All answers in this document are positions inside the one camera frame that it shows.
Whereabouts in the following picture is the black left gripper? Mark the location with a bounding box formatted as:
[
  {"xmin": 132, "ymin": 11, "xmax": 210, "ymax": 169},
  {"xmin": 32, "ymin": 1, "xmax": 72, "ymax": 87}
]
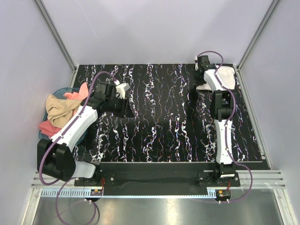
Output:
[{"xmin": 106, "ymin": 95, "xmax": 135, "ymax": 119}]

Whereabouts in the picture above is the cream and green t-shirt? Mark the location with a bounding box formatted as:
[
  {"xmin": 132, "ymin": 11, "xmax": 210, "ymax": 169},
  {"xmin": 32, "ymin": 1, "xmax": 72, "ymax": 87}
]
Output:
[{"xmin": 196, "ymin": 66, "xmax": 236, "ymax": 91}]

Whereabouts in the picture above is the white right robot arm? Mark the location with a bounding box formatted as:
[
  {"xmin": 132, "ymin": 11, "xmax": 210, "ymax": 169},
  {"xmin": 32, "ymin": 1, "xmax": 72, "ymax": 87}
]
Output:
[{"xmin": 194, "ymin": 51, "xmax": 236, "ymax": 186}]

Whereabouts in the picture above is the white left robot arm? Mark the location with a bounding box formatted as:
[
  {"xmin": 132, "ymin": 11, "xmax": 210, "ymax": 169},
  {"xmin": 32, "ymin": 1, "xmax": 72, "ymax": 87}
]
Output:
[{"xmin": 37, "ymin": 81, "xmax": 134, "ymax": 186}]

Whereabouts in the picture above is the beige t-shirt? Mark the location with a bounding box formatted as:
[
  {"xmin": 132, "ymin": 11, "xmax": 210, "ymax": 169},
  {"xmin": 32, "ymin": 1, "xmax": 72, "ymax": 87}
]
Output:
[{"xmin": 45, "ymin": 94, "xmax": 81, "ymax": 128}]

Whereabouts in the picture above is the pink t-shirt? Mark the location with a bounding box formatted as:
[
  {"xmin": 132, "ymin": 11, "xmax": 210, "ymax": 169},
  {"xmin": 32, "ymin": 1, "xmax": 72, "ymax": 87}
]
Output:
[{"xmin": 39, "ymin": 83, "xmax": 89, "ymax": 133}]

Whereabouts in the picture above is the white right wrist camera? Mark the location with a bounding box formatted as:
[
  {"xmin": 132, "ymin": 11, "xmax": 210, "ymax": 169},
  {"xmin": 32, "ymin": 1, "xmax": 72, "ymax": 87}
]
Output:
[{"xmin": 195, "ymin": 56, "xmax": 199, "ymax": 71}]

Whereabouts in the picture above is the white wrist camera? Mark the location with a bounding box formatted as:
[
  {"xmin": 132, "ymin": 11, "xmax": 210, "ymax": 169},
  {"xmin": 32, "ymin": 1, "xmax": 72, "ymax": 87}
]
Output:
[
  {"xmin": 114, "ymin": 80, "xmax": 130, "ymax": 98},
  {"xmin": 195, "ymin": 56, "xmax": 199, "ymax": 71}
]

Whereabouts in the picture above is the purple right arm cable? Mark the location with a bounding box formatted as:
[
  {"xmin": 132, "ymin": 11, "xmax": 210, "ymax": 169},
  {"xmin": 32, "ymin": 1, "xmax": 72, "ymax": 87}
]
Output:
[{"xmin": 194, "ymin": 51, "xmax": 254, "ymax": 203}]

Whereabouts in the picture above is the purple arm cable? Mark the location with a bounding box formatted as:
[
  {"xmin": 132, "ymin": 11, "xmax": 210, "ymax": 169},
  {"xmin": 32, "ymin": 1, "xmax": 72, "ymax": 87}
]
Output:
[
  {"xmin": 194, "ymin": 51, "xmax": 254, "ymax": 203},
  {"xmin": 38, "ymin": 71, "xmax": 119, "ymax": 225}
]

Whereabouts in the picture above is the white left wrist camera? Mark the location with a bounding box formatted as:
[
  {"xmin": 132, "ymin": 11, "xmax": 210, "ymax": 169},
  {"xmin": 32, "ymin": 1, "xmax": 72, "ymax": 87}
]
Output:
[{"xmin": 114, "ymin": 80, "xmax": 130, "ymax": 98}]

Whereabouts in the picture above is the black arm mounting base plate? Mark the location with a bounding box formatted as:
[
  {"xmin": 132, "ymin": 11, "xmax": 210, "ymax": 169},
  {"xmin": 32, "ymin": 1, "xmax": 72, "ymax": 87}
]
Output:
[{"xmin": 75, "ymin": 161, "xmax": 268, "ymax": 194}]

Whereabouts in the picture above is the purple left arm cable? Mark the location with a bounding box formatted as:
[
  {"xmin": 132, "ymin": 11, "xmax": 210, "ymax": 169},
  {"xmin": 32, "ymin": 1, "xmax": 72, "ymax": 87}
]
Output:
[{"xmin": 38, "ymin": 71, "xmax": 119, "ymax": 225}]

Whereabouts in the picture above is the right aluminium frame post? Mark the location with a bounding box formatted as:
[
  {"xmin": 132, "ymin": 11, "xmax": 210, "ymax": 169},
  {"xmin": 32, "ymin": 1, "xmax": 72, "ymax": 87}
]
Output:
[{"xmin": 237, "ymin": 0, "xmax": 281, "ymax": 70}]

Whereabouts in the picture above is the aluminium frame post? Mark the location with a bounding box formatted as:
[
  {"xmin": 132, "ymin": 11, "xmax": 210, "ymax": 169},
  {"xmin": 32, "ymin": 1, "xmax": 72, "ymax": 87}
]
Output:
[
  {"xmin": 237, "ymin": 0, "xmax": 281, "ymax": 70},
  {"xmin": 33, "ymin": 0, "xmax": 77, "ymax": 72}
]

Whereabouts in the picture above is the grey slotted cable duct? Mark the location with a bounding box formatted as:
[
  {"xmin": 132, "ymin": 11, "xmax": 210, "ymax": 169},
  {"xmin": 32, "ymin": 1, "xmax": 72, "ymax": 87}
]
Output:
[{"xmin": 41, "ymin": 188, "xmax": 216, "ymax": 199}]

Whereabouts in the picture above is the left aluminium frame post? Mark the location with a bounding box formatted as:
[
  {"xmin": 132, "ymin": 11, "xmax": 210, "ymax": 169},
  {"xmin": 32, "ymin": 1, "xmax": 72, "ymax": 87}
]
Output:
[{"xmin": 33, "ymin": 0, "xmax": 77, "ymax": 72}]

